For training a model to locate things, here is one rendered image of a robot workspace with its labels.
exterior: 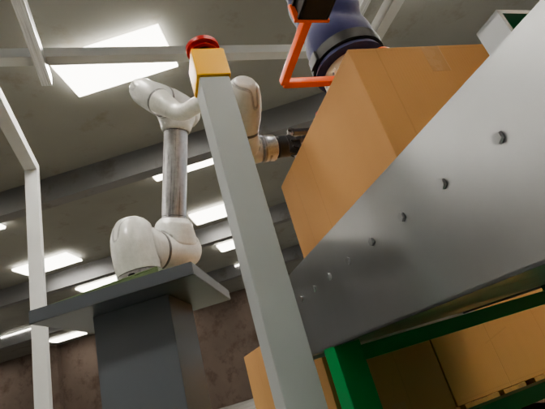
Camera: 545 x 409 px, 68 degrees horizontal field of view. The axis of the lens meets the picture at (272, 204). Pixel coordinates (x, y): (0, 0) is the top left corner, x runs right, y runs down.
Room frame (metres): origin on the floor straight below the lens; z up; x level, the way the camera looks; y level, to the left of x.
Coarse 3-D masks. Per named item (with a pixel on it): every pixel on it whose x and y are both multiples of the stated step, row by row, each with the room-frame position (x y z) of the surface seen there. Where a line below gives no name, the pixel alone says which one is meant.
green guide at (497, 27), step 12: (504, 12) 0.33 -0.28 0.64; (516, 12) 0.34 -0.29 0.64; (528, 12) 0.34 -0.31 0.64; (492, 24) 0.34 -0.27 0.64; (504, 24) 0.33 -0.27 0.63; (516, 24) 0.35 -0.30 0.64; (480, 36) 0.35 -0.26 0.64; (492, 36) 0.34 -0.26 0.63; (504, 36) 0.34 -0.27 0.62; (492, 48) 0.35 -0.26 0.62
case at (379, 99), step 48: (384, 48) 0.71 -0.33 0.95; (432, 48) 0.75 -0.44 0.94; (480, 48) 0.80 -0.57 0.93; (336, 96) 0.78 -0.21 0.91; (384, 96) 0.70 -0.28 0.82; (432, 96) 0.73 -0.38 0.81; (336, 144) 0.85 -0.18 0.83; (384, 144) 0.70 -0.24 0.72; (288, 192) 1.20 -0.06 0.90; (336, 192) 0.93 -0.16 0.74
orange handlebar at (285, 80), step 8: (304, 24) 0.71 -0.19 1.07; (296, 32) 0.74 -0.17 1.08; (304, 32) 0.73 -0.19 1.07; (296, 40) 0.75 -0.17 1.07; (304, 40) 0.75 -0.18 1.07; (296, 48) 0.77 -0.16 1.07; (288, 56) 0.80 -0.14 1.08; (296, 56) 0.80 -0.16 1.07; (288, 64) 0.82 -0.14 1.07; (288, 72) 0.84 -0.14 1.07; (280, 80) 0.88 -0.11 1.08; (288, 80) 0.88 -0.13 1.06; (296, 80) 0.90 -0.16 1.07; (304, 80) 0.90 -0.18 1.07; (312, 80) 0.91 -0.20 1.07; (320, 80) 0.92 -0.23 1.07; (328, 80) 0.93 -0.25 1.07
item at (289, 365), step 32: (192, 64) 0.62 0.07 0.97; (224, 64) 0.63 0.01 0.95; (224, 96) 0.63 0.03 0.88; (224, 128) 0.62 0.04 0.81; (224, 160) 0.62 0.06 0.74; (224, 192) 0.65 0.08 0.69; (256, 192) 0.63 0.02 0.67; (256, 224) 0.63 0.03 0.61; (256, 256) 0.62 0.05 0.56; (256, 288) 0.62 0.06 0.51; (288, 288) 0.63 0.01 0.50; (256, 320) 0.65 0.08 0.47; (288, 320) 0.63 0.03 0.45; (288, 352) 0.62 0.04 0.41; (288, 384) 0.62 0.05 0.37; (320, 384) 0.64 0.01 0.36
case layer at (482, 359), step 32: (512, 320) 1.64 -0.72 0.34; (544, 320) 1.69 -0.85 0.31; (256, 352) 2.16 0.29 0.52; (416, 352) 1.48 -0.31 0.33; (448, 352) 1.52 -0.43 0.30; (480, 352) 1.57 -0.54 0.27; (512, 352) 1.61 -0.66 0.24; (544, 352) 1.66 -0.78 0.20; (256, 384) 2.32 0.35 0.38; (384, 384) 1.43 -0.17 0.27; (416, 384) 1.47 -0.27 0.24; (448, 384) 1.51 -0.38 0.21; (480, 384) 1.55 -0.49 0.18; (512, 384) 1.59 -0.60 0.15
